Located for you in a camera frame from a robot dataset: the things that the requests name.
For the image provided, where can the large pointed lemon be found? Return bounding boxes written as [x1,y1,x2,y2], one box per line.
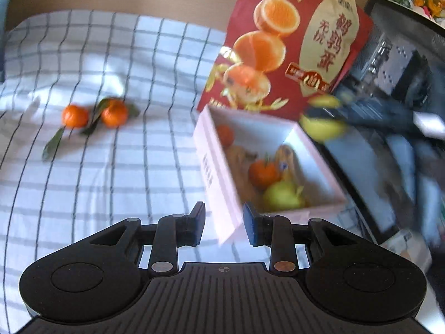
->
[262,180,306,212]

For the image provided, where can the pink cardboard box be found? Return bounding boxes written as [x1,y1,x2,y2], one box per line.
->
[193,104,348,246]

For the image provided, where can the red printed bag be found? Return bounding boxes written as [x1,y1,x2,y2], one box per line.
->
[196,0,374,114]

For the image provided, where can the tangerine with green stem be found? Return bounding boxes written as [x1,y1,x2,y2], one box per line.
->
[248,153,281,189]

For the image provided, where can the brown lumpy item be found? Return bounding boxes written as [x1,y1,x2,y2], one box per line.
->
[228,145,265,199]

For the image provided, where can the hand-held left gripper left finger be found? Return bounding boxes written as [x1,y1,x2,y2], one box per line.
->
[90,201,206,272]

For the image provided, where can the round lemon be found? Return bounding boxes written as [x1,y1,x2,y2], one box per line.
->
[300,94,349,143]

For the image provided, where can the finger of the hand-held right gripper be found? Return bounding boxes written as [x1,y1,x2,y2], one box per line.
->
[301,106,350,122]

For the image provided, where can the small tangerine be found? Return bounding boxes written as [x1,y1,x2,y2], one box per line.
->
[216,124,235,148]

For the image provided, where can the tangerine with long leaf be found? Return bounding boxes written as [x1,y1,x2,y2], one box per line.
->
[42,104,90,162]

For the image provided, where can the tangerine wrapped in leaves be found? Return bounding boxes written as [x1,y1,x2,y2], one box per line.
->
[81,97,140,136]

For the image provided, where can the white carton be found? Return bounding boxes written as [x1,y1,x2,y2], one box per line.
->
[377,230,433,274]

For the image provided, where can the white checked blanket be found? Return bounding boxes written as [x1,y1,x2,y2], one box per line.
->
[0,10,348,334]

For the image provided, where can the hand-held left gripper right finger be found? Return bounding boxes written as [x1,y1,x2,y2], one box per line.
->
[243,201,358,273]

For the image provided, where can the banana with sticker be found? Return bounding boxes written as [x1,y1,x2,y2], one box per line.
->
[273,144,303,185]

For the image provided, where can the black case with metal parts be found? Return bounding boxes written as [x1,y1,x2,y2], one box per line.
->
[334,0,445,112]

